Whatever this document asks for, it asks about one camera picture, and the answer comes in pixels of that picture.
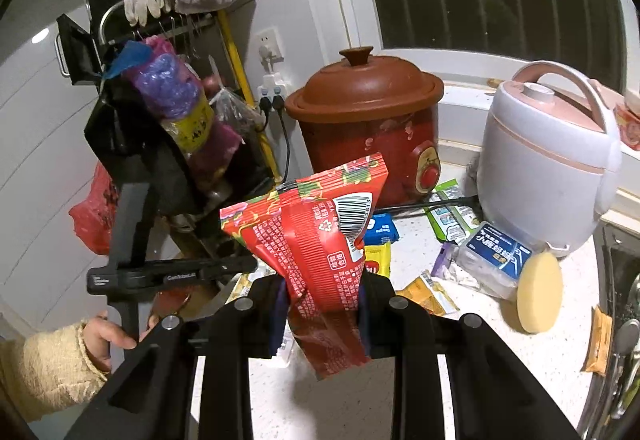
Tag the clear plastic box blue label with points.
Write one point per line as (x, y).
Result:
(492, 252)

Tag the white wall socket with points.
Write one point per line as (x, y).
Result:
(269, 45)

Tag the red patterned cup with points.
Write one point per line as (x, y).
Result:
(629, 120)

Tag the purple wrapper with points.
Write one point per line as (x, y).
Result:
(440, 260)

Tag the person's left hand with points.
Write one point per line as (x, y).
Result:
(100, 337)

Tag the purple plastic bags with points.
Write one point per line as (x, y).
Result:
(165, 80)

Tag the metal spoon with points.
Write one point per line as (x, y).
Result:
(627, 335)

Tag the red snack bag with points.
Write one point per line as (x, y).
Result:
(320, 260)

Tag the black plastic bag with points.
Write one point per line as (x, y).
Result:
(107, 130)

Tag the white plug adapter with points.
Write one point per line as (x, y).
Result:
(272, 87)

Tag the red clay slow cooker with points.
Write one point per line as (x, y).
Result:
(360, 90)

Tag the steel sink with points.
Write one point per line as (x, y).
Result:
(620, 270)

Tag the clear plastic bag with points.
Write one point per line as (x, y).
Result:
(235, 112)

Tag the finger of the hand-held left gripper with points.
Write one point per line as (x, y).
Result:
(225, 266)

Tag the white glove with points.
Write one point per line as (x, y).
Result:
(142, 5)

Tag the yellow biscuit packet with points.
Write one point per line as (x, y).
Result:
(377, 260)

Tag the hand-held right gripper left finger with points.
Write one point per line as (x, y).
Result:
(277, 320)

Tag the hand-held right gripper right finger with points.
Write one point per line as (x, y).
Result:
(367, 330)

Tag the small orange snack packet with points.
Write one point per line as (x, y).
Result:
(242, 285)
(425, 292)
(597, 340)

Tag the metal wall rack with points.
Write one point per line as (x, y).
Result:
(107, 20)

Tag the blue plastic bag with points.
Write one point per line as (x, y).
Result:
(127, 57)

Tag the person's left forearm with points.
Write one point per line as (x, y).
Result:
(45, 370)

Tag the clear packet with blue label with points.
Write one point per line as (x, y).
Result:
(382, 227)

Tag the white pink rice cooker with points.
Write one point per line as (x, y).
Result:
(540, 160)

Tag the green wet wipes packet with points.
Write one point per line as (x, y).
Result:
(452, 215)

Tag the red plastic bag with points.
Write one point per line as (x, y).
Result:
(92, 220)

